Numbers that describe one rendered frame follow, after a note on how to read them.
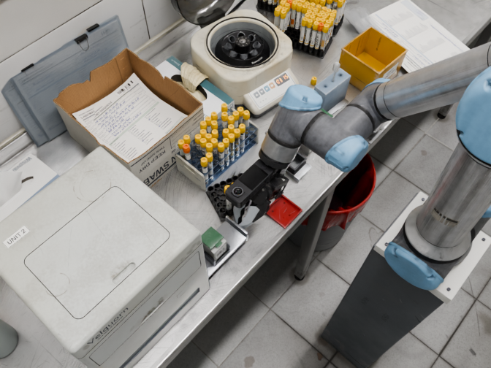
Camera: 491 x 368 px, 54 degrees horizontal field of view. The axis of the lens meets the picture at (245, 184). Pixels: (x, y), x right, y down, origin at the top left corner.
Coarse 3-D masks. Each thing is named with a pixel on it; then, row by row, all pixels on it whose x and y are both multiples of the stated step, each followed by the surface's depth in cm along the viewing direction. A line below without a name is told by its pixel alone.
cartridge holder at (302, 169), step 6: (300, 156) 124; (294, 162) 125; (300, 162) 125; (288, 168) 123; (294, 168) 124; (300, 168) 124; (306, 168) 124; (288, 174) 124; (294, 174) 123; (300, 174) 123; (306, 174) 125
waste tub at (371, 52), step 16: (368, 32) 140; (352, 48) 139; (368, 48) 145; (384, 48) 140; (400, 48) 136; (352, 64) 135; (368, 64) 144; (384, 64) 144; (400, 64) 139; (352, 80) 140; (368, 80) 135
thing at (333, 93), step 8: (344, 72) 130; (328, 80) 128; (336, 80) 128; (344, 80) 128; (320, 88) 127; (328, 88) 127; (336, 88) 128; (344, 88) 132; (328, 96) 128; (336, 96) 132; (344, 96) 136; (328, 104) 132; (336, 104) 136; (344, 104) 136
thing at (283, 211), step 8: (280, 200) 121; (288, 200) 120; (272, 208) 119; (280, 208) 119; (288, 208) 120; (296, 208) 120; (272, 216) 118; (280, 216) 118; (288, 216) 118; (296, 216) 118; (280, 224) 117; (288, 224) 117
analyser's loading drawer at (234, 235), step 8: (224, 224) 113; (232, 224) 112; (224, 232) 112; (232, 232) 112; (240, 232) 111; (232, 240) 111; (240, 240) 111; (232, 248) 110; (208, 256) 105; (224, 256) 108; (208, 264) 108; (216, 264) 107; (208, 272) 107
